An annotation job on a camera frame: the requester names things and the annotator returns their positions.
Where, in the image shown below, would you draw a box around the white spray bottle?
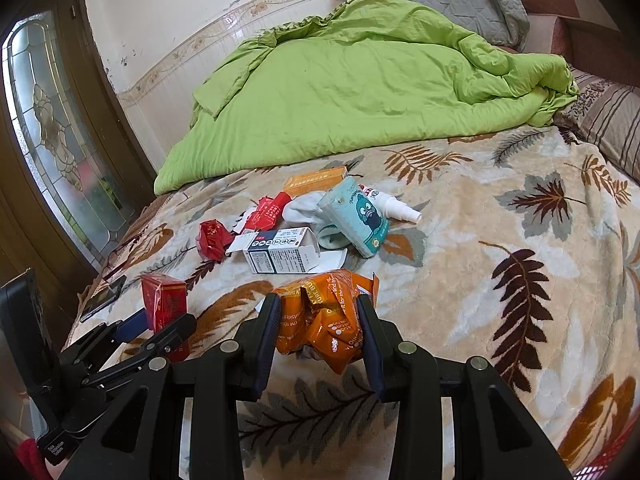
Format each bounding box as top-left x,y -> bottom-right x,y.
357,185 -> 423,224

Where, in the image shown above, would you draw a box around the red mesh basket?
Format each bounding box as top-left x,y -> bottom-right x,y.
575,437 -> 623,480

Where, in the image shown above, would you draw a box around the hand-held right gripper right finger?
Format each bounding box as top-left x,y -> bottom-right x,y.
354,296 -> 573,480

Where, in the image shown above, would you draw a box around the red crumpled wrapper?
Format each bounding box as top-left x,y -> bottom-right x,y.
198,218 -> 233,262

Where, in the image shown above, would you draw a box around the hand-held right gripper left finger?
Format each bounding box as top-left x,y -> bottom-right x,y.
59,292 -> 283,480

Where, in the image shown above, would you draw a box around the leaf-print blanket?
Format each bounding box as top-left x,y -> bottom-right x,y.
65,122 -> 640,480

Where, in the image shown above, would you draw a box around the white sock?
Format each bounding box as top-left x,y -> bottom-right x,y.
282,194 -> 351,251

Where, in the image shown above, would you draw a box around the white and blue medicine box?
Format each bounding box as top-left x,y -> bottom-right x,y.
225,226 -> 347,275

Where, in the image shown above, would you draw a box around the striped pillow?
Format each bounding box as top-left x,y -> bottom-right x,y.
552,67 -> 640,183

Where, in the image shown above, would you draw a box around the orange snack wrapper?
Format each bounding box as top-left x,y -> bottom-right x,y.
272,269 -> 381,375

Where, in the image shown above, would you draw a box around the green quilt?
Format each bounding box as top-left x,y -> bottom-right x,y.
153,0 -> 581,196

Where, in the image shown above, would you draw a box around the teal cartoon tissue packet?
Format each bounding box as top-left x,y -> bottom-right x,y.
317,176 -> 391,259

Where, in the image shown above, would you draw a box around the wooden door with patterned glass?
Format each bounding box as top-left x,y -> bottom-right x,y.
0,0 -> 158,286

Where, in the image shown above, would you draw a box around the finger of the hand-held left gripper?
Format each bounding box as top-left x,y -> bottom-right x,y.
60,310 -> 148,368
82,313 -> 197,401

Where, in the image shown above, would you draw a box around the red cigarette box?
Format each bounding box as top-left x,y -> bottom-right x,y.
140,274 -> 190,362

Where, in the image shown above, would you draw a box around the orange medicine box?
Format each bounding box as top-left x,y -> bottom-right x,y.
283,166 -> 349,197

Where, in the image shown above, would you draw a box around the red torn carton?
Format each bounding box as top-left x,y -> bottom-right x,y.
242,191 -> 291,235

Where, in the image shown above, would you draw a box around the thin-framed glasses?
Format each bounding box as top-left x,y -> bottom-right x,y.
100,245 -> 132,281

